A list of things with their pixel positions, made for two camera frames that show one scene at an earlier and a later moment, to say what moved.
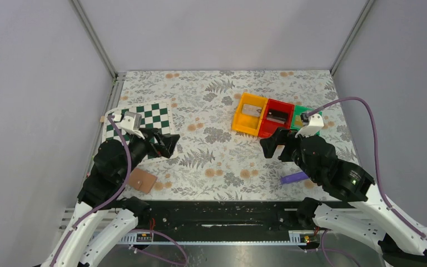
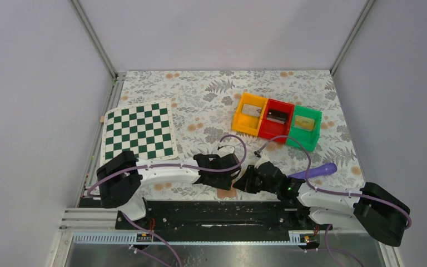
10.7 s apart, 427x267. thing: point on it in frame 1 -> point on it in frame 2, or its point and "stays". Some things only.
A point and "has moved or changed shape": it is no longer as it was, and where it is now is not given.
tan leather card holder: [142, 181] has moved or changed shape
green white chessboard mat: [157, 115] stays
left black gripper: [152, 141] -> [229, 171]
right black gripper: [290, 146] -> [254, 177]
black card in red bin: [277, 115] stays
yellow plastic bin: [249, 114] stays
